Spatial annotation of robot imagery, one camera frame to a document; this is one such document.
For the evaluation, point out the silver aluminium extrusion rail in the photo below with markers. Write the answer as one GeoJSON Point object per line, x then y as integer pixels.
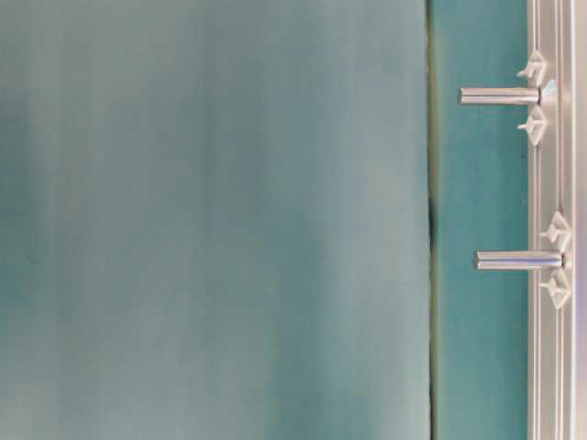
{"type": "Point", "coordinates": [557, 182]}

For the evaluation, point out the steel shaft with flat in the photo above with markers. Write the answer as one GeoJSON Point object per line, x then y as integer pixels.
{"type": "Point", "coordinates": [499, 96]}

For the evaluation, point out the clear plastic shaft bracket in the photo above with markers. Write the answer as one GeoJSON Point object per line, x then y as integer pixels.
{"type": "Point", "coordinates": [540, 119]}

